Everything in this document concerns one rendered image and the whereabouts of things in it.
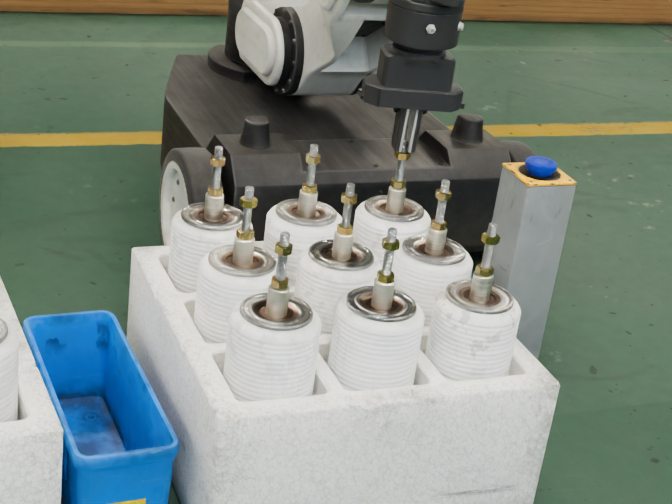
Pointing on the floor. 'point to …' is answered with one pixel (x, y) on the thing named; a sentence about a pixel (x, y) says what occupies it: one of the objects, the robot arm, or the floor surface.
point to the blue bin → (102, 410)
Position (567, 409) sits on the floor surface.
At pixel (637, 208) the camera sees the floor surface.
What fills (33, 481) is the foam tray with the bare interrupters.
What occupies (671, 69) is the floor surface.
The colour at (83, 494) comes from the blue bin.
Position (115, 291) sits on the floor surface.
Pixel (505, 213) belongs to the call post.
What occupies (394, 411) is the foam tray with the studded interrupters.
